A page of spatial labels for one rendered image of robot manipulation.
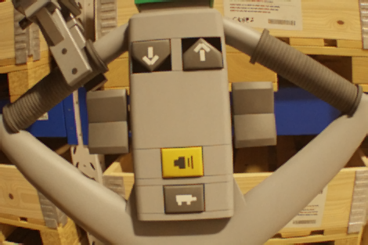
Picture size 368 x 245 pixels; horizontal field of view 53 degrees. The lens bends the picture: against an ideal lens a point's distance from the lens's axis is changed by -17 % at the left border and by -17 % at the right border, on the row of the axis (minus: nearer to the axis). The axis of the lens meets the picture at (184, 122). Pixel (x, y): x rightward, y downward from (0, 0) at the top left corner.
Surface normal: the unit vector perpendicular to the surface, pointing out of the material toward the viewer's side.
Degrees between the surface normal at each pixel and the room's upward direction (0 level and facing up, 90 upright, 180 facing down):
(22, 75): 90
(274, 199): 68
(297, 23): 90
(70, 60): 74
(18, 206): 90
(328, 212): 90
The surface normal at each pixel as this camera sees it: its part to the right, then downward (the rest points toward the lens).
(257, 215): -0.10, -0.11
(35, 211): -0.17, 0.25
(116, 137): -0.05, -0.32
